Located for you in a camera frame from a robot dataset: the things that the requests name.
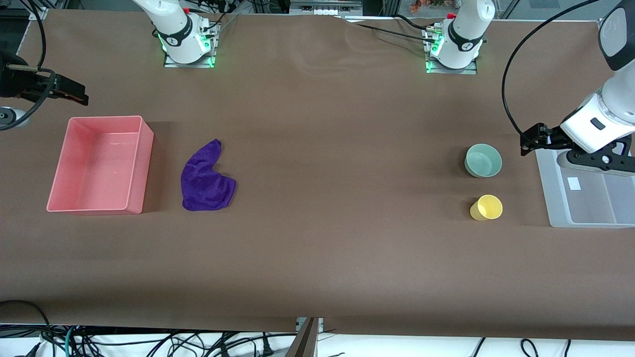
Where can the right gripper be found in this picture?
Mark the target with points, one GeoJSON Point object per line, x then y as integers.
{"type": "Point", "coordinates": [20, 83]}

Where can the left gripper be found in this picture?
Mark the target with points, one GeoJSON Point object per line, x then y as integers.
{"type": "Point", "coordinates": [551, 135]}

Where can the pale green bowl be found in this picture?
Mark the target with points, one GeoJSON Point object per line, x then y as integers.
{"type": "Point", "coordinates": [482, 161]}

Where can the yellow cup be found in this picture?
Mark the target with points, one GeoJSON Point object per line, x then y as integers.
{"type": "Point", "coordinates": [488, 207]}

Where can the purple cloth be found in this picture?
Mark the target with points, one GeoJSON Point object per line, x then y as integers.
{"type": "Point", "coordinates": [206, 178]}

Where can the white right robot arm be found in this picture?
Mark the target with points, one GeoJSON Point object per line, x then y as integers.
{"type": "Point", "coordinates": [173, 25]}

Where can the white label sticker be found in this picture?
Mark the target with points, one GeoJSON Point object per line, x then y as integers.
{"type": "Point", "coordinates": [574, 183]}

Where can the clear plastic bin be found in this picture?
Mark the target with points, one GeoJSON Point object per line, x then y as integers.
{"type": "Point", "coordinates": [590, 203]}

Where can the pink plastic bin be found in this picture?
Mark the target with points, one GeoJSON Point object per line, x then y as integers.
{"type": "Point", "coordinates": [99, 168]}

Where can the brown table cover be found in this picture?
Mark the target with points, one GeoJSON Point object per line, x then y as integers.
{"type": "Point", "coordinates": [317, 208]}

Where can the grey power strip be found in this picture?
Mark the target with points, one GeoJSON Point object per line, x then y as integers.
{"type": "Point", "coordinates": [325, 6]}

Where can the silver corner bracket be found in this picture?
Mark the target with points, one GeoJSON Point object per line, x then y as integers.
{"type": "Point", "coordinates": [38, 13]}

